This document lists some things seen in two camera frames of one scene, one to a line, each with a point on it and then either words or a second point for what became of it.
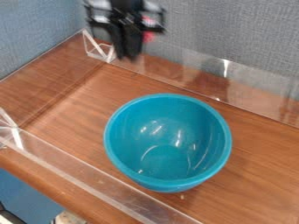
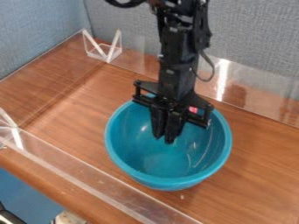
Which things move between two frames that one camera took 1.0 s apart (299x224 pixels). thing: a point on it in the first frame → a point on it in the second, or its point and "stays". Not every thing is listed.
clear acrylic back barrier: [261, 87] stays
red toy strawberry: [148, 35] → [193, 109]
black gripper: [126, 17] → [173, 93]
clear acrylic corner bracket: [100, 51] stays
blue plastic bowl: [169, 140] stays
